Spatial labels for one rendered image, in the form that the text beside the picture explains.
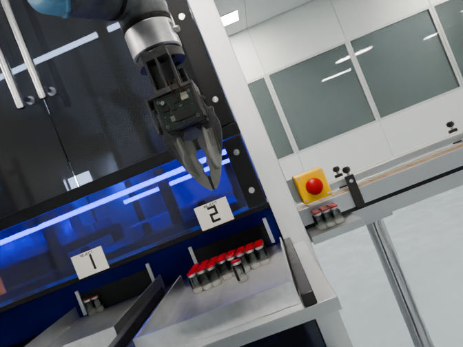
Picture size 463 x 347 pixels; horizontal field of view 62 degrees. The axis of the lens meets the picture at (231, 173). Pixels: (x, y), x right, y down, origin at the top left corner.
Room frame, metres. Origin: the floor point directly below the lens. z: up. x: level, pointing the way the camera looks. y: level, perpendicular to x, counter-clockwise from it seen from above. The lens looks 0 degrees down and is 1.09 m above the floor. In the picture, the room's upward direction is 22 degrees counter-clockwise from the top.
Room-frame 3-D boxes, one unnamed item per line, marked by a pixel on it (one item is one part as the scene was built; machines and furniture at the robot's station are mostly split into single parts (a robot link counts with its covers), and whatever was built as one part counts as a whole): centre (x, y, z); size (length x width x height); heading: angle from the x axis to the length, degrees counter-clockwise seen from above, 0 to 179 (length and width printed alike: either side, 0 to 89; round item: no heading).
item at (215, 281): (0.84, 0.12, 0.90); 0.02 x 0.02 x 0.05
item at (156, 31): (0.57, 0.03, 1.31); 0.08 x 0.08 x 0.05
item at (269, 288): (0.75, 0.09, 0.90); 0.34 x 0.26 x 0.04; 175
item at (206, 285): (0.84, 0.14, 0.90); 0.02 x 0.02 x 0.05
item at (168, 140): (0.59, 0.05, 1.17); 0.05 x 0.02 x 0.09; 86
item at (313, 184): (0.92, -0.17, 0.99); 0.04 x 0.04 x 0.04; 86
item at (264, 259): (0.86, 0.08, 0.90); 0.18 x 0.02 x 0.05; 85
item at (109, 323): (0.89, 0.42, 0.90); 0.34 x 0.26 x 0.04; 176
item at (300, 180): (0.96, -0.17, 1.00); 0.08 x 0.07 x 0.07; 176
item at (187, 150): (0.57, 0.05, 1.13); 0.06 x 0.03 x 0.09; 176
